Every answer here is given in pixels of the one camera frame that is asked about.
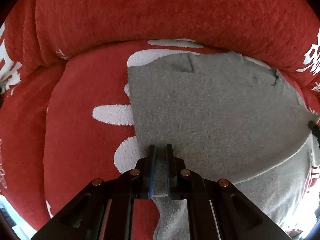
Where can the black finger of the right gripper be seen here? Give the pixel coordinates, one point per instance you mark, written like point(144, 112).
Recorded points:
point(314, 130)

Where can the grey knit sweater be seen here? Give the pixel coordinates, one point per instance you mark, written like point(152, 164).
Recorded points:
point(229, 117)

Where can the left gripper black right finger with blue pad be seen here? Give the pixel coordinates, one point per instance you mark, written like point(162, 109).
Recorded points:
point(217, 209)

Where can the red bedding with white characters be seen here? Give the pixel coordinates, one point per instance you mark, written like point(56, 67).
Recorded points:
point(66, 115)

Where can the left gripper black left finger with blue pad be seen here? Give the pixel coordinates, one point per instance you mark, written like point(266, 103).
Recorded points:
point(104, 209)

